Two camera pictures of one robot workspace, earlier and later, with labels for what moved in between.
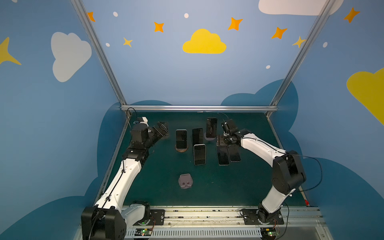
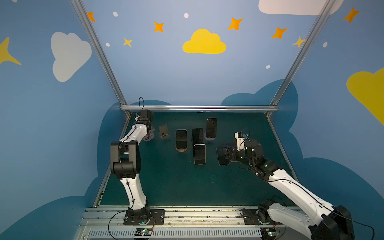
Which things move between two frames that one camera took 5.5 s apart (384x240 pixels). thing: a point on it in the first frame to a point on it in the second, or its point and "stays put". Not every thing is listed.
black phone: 222,155 stays put
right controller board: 266,232 stays put
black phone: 234,153 stays put
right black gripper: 226,139 to 240,151
